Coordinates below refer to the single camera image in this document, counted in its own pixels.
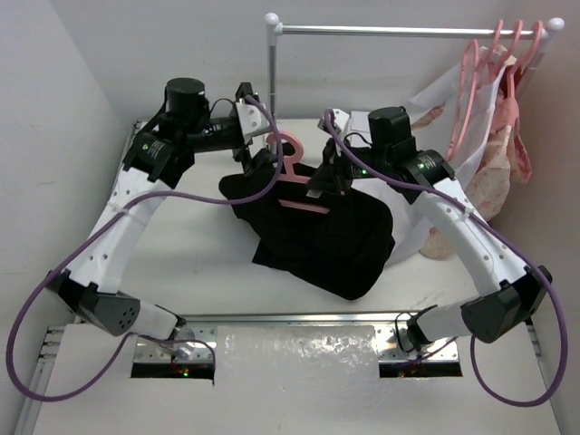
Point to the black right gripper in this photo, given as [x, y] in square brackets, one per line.
[331, 174]

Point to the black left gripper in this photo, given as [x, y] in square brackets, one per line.
[253, 159]

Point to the pink hanger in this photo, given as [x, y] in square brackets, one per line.
[470, 66]
[507, 58]
[538, 29]
[290, 158]

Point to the black shirt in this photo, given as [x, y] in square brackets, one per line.
[343, 251]

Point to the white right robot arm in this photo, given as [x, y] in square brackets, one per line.
[509, 289]

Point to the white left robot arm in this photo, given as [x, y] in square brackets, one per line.
[160, 153]

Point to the white shirt on hanger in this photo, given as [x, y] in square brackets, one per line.
[410, 229]

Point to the white metal clothes rack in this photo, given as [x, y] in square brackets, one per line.
[275, 29]

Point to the pink floral garment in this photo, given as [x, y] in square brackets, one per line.
[505, 160]

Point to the white foil cover sheet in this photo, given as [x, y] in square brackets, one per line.
[321, 355]

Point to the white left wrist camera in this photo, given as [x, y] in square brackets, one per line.
[252, 120]

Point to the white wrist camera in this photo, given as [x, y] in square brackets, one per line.
[252, 120]
[340, 120]

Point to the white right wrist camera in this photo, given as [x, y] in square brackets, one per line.
[340, 120]

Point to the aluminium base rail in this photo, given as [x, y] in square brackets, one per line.
[195, 260]

